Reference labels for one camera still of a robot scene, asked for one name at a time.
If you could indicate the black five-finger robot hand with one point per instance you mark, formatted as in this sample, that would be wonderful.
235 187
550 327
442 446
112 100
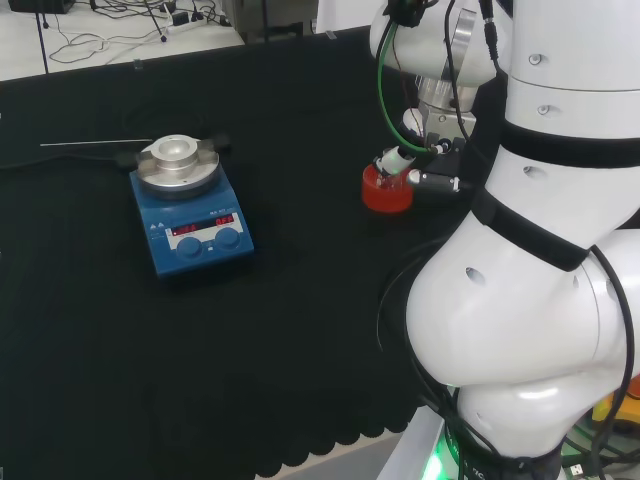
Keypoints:
445 165

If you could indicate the clear round-bottom glass flask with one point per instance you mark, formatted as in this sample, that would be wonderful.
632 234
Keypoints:
394 184

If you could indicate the grey metal cabinet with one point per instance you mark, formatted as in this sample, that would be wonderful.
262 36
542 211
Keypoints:
270 20

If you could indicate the black bench cloth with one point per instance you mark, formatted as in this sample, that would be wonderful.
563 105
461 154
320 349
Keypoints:
250 325

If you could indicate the heater with blue base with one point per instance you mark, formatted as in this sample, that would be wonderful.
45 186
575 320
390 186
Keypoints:
200 245

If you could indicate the yellow stop button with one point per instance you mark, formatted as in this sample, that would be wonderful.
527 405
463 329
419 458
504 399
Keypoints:
602 407

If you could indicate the white power strip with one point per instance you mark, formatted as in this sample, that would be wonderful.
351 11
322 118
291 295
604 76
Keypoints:
186 22

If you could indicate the black tripod leg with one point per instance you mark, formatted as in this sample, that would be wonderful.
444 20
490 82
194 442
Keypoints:
156 22

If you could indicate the silver usb plug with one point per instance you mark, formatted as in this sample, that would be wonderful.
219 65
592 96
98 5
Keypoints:
577 470

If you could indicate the thin metal probe rod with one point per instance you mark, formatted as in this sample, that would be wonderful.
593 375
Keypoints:
95 143

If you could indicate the blue pole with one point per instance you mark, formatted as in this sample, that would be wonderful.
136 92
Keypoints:
42 35

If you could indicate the black box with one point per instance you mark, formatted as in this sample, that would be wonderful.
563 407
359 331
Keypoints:
42 5

